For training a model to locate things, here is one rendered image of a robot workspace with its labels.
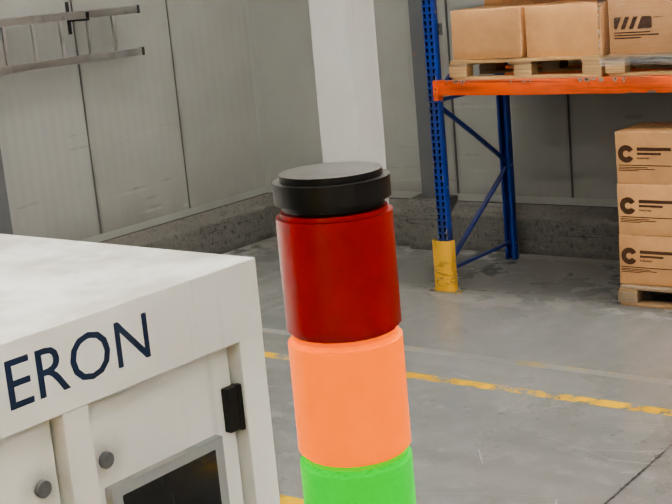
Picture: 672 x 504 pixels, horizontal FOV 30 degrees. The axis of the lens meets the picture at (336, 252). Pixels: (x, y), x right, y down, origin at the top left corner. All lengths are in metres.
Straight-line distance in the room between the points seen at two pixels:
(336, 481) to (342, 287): 0.09
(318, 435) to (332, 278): 0.07
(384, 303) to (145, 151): 10.56
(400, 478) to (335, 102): 2.58
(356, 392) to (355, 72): 2.57
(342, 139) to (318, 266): 2.60
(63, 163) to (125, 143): 0.71
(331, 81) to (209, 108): 8.58
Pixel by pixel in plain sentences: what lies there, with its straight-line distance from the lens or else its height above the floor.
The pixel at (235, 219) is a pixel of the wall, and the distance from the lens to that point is 11.72.
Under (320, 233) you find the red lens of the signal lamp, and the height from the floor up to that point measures 2.32.
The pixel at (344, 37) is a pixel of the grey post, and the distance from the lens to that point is 3.06.
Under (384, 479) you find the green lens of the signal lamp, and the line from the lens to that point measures 0.54.
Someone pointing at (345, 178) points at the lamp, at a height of 2.34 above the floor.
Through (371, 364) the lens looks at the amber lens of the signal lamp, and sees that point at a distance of 0.52.
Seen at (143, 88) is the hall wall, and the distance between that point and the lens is 11.05.
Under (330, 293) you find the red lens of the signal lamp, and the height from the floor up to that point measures 2.29.
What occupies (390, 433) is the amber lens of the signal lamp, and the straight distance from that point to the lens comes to 0.53.
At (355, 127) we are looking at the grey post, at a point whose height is 2.05.
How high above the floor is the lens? 2.42
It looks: 12 degrees down
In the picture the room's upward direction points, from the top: 5 degrees counter-clockwise
